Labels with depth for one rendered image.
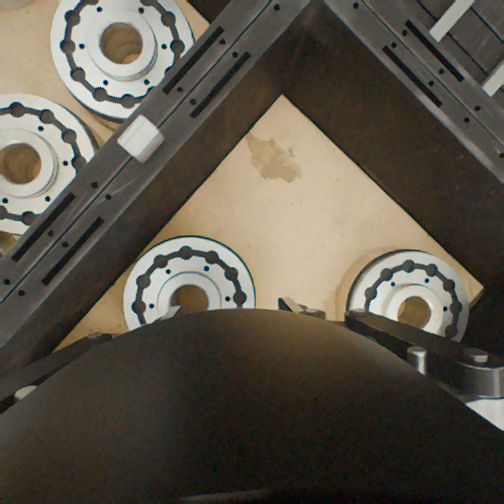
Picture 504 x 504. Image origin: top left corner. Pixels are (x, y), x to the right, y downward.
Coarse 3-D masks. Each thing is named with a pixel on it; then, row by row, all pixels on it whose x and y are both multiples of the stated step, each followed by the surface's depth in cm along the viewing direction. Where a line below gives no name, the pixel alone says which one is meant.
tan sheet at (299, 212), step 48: (240, 144) 25; (288, 144) 25; (240, 192) 25; (288, 192) 26; (336, 192) 26; (384, 192) 26; (240, 240) 26; (288, 240) 26; (336, 240) 26; (384, 240) 27; (432, 240) 27; (192, 288) 25; (288, 288) 26; (336, 288) 26; (480, 288) 28
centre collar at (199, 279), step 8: (184, 272) 22; (192, 272) 22; (200, 272) 22; (168, 280) 22; (176, 280) 22; (184, 280) 22; (192, 280) 22; (200, 280) 22; (208, 280) 22; (168, 288) 22; (176, 288) 22; (208, 288) 22; (216, 288) 22; (160, 296) 22; (168, 296) 22; (208, 296) 22; (216, 296) 22; (160, 304) 22; (168, 304) 22; (216, 304) 22; (160, 312) 22
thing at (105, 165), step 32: (256, 0) 15; (224, 32) 15; (160, 96) 15; (96, 160) 15; (128, 160) 15; (64, 192) 15; (96, 192) 15; (32, 224) 15; (64, 224) 15; (32, 256) 15; (0, 288) 15
